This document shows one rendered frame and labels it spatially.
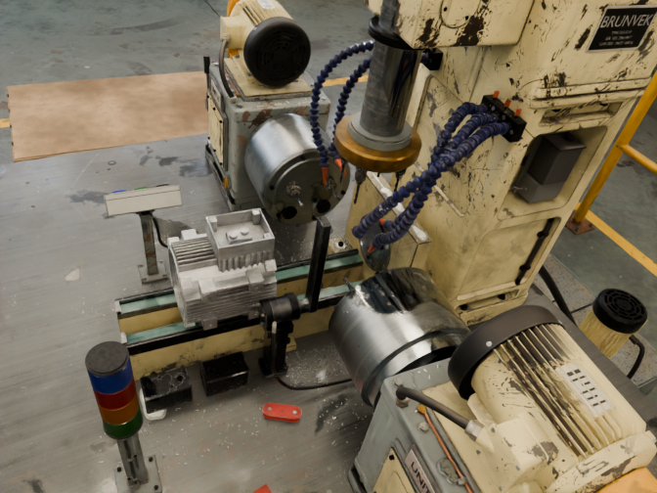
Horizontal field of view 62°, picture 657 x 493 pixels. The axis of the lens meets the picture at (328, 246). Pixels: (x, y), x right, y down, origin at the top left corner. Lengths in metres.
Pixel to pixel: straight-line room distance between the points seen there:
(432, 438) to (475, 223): 0.51
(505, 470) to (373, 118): 0.66
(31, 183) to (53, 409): 0.81
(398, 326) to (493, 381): 0.26
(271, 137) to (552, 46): 0.73
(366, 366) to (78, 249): 0.93
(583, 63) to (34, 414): 1.27
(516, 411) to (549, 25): 0.62
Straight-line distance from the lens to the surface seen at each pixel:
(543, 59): 1.04
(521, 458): 0.74
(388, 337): 1.00
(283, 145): 1.40
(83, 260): 1.61
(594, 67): 1.12
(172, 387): 1.25
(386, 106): 1.06
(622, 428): 0.77
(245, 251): 1.13
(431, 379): 0.94
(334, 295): 1.33
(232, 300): 1.17
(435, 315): 1.03
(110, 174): 1.90
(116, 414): 0.94
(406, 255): 1.24
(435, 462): 0.87
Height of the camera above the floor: 1.91
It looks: 43 degrees down
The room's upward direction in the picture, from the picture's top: 10 degrees clockwise
